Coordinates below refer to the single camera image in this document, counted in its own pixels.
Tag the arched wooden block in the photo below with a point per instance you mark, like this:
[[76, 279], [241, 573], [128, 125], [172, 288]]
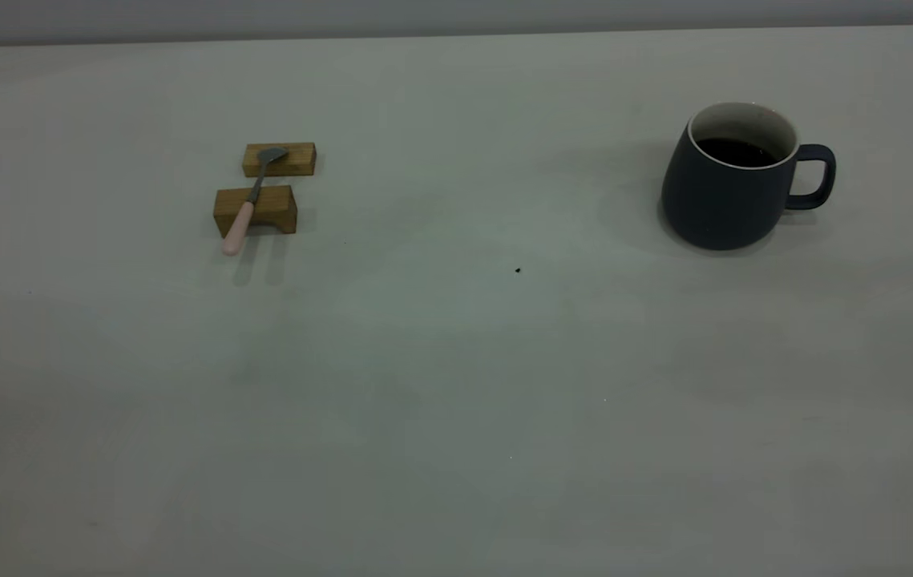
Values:
[[276, 207]]

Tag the flat rectangular wooden block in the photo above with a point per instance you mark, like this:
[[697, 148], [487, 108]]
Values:
[[300, 160]]

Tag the dark grey ceramic cup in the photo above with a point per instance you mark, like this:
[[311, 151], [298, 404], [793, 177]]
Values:
[[717, 204]]

